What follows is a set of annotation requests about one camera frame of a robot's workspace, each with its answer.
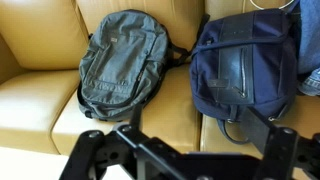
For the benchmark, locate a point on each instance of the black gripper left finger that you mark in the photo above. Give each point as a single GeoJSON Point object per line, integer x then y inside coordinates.
{"type": "Point", "coordinates": [100, 156]}

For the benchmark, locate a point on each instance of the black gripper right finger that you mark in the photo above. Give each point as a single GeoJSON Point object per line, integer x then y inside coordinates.
{"type": "Point", "coordinates": [286, 153]}

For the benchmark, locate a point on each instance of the navy blue backpack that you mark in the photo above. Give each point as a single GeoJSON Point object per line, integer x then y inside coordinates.
{"type": "Point", "coordinates": [266, 66]}

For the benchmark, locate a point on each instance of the grey backpack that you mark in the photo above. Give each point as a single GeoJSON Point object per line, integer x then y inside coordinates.
{"type": "Point", "coordinates": [123, 60]}

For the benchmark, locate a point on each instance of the blue denim jeans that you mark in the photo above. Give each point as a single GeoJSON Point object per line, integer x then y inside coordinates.
{"type": "Point", "coordinates": [310, 33]}

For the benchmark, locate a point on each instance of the tan leather sofa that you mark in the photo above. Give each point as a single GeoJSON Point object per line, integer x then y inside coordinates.
{"type": "Point", "coordinates": [40, 33]}

